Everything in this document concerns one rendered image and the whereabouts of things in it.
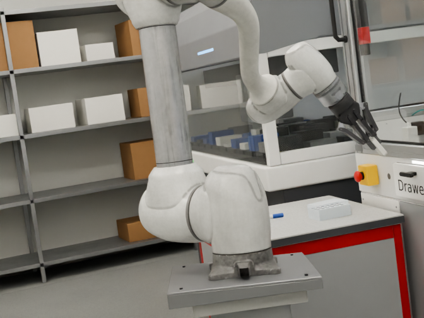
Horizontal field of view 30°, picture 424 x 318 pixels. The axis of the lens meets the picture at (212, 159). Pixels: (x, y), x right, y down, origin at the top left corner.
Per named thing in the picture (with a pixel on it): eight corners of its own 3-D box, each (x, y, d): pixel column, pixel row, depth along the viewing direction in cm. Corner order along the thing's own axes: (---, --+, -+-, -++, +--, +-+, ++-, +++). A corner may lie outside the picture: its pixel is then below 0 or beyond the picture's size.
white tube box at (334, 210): (320, 221, 270) (318, 210, 270) (308, 218, 278) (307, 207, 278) (351, 214, 274) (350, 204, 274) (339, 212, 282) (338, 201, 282)
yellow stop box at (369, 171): (366, 187, 280) (364, 166, 279) (358, 185, 287) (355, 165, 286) (379, 184, 281) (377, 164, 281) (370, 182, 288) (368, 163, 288)
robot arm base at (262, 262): (207, 284, 192) (205, 262, 191) (209, 267, 214) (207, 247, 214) (282, 276, 191) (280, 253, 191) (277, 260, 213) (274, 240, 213)
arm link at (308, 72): (338, 69, 246) (305, 94, 250) (306, 31, 242) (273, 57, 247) (339, 79, 236) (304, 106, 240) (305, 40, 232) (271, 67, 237)
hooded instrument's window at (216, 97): (266, 166, 326) (252, 56, 321) (175, 147, 498) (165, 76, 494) (506, 127, 354) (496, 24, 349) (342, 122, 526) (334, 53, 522)
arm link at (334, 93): (341, 74, 239) (353, 88, 240) (329, 75, 248) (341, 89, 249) (320, 94, 237) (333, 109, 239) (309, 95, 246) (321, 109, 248)
